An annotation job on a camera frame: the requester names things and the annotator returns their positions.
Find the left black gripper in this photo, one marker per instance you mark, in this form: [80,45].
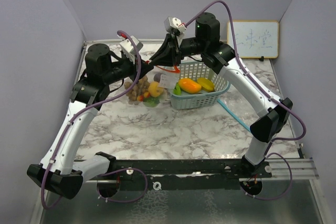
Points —
[133,66]

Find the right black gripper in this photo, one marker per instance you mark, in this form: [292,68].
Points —
[169,54]

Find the orange zip clear bag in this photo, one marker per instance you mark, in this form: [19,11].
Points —
[169,78]

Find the teal plastic basket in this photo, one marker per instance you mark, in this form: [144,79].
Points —
[195,70]

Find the large orange mango toy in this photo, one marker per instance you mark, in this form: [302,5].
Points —
[190,86]

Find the blue zip clear bag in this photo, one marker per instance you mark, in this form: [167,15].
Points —
[224,106]

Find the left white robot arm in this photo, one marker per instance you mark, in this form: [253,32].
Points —
[56,171]

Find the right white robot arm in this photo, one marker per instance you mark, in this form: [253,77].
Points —
[220,57]

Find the green leafy toy vegetable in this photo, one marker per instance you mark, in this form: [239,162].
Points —
[177,90]

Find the yellow toy fruit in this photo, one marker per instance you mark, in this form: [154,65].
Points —
[206,84]

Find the small whiteboard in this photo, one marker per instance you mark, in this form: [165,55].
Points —
[255,39]

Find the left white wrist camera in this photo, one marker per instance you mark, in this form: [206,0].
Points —
[128,49]

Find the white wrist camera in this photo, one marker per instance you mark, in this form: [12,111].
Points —
[176,28]
[128,49]

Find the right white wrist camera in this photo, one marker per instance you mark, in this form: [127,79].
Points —
[176,28]

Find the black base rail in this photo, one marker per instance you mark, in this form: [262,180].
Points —
[182,174]

